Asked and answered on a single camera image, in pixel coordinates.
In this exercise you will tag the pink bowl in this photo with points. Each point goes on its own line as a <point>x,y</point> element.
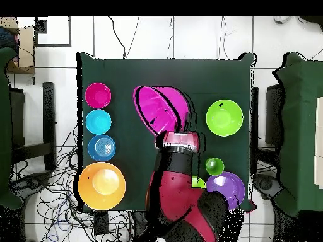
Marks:
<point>156,108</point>

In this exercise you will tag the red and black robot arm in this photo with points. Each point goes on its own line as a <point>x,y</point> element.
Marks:
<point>176,196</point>

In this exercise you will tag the dark green cup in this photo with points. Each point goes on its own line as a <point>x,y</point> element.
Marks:
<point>214,167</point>

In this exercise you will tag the light green cup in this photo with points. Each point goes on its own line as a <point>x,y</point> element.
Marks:
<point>198,182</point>

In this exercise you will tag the green bowl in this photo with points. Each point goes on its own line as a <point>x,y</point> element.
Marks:
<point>224,118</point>

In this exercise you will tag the purple bowl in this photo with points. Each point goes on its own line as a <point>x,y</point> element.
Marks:
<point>229,186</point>

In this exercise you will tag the translucent blue bowl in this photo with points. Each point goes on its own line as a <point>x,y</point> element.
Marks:
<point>101,148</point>

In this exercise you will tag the turquoise bowl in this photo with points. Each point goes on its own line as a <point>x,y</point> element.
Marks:
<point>98,122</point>

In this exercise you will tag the dark green table cloth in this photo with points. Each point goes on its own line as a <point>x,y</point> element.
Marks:
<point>300,126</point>
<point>5,126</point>
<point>121,75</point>

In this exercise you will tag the red bowl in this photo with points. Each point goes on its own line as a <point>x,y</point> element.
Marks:
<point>98,95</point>

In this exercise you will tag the orange bowl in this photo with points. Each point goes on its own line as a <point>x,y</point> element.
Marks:
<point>101,200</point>

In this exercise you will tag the cardboard box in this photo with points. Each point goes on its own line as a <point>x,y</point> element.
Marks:
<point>26,50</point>

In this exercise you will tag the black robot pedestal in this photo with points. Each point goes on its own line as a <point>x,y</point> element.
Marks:
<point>141,224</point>

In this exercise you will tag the black stand frame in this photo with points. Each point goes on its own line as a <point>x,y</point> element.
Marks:
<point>272,113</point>
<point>49,113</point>

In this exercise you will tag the dark grey pedestal leg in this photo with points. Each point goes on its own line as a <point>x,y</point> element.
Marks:
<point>266,184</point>
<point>32,182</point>

